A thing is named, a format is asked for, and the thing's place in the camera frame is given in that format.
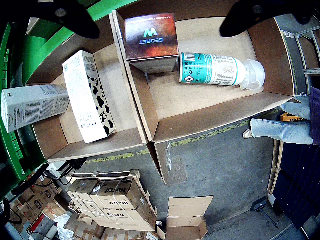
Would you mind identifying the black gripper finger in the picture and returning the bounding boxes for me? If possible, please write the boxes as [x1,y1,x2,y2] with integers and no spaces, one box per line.
[219,0,320,38]
[29,0,101,40]

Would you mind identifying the red-brown carton box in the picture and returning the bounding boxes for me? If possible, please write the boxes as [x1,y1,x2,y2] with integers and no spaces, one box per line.
[124,12,180,75]

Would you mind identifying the small white carton box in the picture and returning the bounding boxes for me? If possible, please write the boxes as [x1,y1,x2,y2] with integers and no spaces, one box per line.
[62,49,117,145]

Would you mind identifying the tall white carton box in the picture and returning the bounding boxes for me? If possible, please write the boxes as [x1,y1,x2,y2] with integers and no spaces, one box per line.
[1,83,70,134]

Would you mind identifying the open cardboard box with flap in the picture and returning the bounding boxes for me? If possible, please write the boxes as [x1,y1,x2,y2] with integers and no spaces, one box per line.
[109,0,302,185]

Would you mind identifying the red print cardboard box pile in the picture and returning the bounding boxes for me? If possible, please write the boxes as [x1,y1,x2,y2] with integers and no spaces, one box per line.
[9,172,69,227]

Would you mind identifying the flat open cardboard box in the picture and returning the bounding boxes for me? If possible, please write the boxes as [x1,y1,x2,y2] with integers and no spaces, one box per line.
[156,195,215,240]

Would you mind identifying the taped brown cardboard box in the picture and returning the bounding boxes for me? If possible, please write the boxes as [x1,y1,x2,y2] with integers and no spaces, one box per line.
[99,226,161,240]

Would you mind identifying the white plastic bottle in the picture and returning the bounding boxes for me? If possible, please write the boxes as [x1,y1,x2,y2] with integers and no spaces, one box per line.
[178,51,266,91]

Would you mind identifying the green metal shelf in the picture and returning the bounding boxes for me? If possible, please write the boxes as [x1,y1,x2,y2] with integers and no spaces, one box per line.
[0,0,136,181]

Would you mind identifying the blue jeans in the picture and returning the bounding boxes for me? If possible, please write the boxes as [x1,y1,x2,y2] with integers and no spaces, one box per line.
[250,96,315,145]

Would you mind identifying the purple shirt torso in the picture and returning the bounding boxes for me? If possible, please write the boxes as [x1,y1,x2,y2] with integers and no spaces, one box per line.
[309,86,320,146]

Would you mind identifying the blue panel partition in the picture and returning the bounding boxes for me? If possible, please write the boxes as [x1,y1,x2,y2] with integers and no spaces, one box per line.
[273,142,320,232]

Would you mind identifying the black device on rod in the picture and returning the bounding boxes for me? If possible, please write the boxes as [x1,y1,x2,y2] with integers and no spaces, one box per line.
[250,196,280,228]

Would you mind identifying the crumpled white plastic film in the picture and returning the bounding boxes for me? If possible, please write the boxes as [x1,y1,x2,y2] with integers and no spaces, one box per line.
[53,213,76,240]

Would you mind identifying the yellow printed tool handle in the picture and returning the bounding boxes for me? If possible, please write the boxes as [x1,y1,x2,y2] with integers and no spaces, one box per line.
[280,112,310,123]

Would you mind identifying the wooden frame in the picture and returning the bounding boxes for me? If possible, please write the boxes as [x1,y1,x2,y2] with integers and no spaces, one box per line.
[267,139,285,196]

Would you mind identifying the strapped printed cardboard box stack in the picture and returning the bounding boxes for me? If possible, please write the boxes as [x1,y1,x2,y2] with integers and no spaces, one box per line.
[65,169,158,232]

